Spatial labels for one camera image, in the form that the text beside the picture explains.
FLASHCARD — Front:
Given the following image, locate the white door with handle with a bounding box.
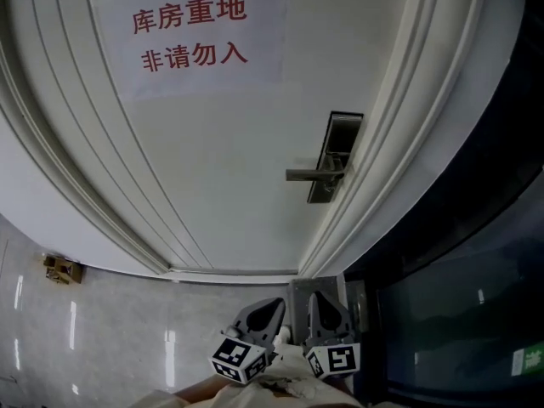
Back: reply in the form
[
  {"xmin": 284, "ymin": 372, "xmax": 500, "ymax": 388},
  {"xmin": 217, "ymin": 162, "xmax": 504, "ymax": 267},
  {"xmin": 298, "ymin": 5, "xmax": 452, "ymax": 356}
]
[{"xmin": 0, "ymin": 0, "xmax": 409, "ymax": 286}]

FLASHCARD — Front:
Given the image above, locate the person's right forearm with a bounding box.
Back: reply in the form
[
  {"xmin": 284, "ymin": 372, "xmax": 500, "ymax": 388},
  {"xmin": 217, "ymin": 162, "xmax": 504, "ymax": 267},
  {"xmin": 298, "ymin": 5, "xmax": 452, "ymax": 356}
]
[{"xmin": 327, "ymin": 375, "xmax": 354, "ymax": 393}]

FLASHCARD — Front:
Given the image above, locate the person's left forearm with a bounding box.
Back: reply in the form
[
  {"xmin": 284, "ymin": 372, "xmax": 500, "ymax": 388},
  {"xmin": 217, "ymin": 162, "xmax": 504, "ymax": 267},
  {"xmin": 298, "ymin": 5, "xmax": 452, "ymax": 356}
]
[{"xmin": 171, "ymin": 375, "xmax": 231, "ymax": 408}]

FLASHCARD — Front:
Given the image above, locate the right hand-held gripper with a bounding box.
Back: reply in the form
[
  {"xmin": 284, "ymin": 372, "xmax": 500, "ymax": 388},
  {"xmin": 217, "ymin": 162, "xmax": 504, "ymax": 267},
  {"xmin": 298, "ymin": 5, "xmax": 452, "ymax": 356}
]
[{"xmin": 302, "ymin": 292, "xmax": 362, "ymax": 380}]

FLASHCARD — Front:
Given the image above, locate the white paper notice red text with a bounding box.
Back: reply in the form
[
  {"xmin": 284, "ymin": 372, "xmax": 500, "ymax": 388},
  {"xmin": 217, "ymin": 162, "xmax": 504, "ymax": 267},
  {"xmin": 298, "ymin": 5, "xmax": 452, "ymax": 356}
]
[{"xmin": 83, "ymin": 0, "xmax": 292, "ymax": 102}]

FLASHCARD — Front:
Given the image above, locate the flattened cardboard piece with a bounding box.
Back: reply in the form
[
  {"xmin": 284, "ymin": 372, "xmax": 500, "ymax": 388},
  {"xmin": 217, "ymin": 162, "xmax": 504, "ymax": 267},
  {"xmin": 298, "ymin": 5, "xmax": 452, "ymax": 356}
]
[{"xmin": 42, "ymin": 252, "xmax": 85, "ymax": 286}]

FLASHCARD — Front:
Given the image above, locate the silver door lever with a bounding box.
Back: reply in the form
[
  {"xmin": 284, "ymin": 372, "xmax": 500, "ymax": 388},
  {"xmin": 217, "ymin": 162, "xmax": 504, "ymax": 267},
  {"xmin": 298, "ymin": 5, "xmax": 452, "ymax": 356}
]
[{"xmin": 285, "ymin": 153, "xmax": 348, "ymax": 184}]

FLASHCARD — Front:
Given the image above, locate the green and white sticker label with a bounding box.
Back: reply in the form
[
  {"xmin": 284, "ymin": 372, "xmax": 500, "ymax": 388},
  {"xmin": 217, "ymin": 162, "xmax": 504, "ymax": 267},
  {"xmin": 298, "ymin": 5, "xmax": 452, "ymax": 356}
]
[{"xmin": 510, "ymin": 342, "xmax": 544, "ymax": 378}]

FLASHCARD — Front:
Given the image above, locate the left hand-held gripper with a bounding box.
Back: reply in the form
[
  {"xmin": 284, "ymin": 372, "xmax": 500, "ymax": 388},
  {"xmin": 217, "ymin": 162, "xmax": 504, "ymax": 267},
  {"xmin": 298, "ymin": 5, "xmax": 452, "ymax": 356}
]
[{"xmin": 207, "ymin": 297, "xmax": 287, "ymax": 386}]

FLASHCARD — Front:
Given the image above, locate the cream printed t-shirt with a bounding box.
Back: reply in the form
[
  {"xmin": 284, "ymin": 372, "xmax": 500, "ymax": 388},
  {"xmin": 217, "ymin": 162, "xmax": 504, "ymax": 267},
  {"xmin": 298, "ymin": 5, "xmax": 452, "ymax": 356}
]
[{"xmin": 127, "ymin": 345, "xmax": 354, "ymax": 408}]

